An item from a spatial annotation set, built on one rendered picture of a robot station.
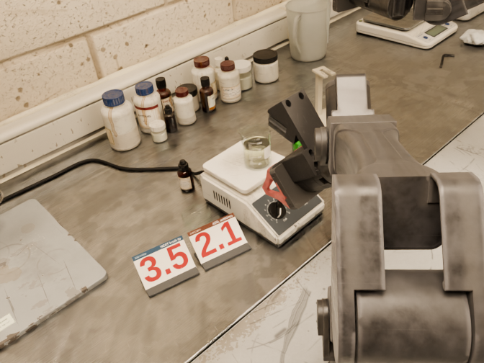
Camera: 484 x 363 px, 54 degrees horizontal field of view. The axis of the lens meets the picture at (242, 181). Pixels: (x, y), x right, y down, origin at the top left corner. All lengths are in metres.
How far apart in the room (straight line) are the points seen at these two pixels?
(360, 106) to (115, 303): 0.48
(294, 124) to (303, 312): 0.29
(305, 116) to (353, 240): 0.35
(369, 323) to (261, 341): 0.43
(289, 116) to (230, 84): 0.62
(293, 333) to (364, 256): 0.43
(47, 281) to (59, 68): 0.51
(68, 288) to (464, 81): 1.05
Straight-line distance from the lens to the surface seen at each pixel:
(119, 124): 1.10
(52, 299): 0.85
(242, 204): 0.84
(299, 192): 0.67
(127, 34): 1.24
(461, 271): 0.32
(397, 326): 0.32
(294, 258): 0.82
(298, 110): 0.63
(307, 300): 0.77
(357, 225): 0.31
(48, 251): 0.93
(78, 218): 0.99
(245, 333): 0.74
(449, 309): 0.32
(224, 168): 0.88
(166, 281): 0.81
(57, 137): 1.18
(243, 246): 0.84
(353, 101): 0.60
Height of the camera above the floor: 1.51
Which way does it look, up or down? 38 degrees down
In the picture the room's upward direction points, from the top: 6 degrees counter-clockwise
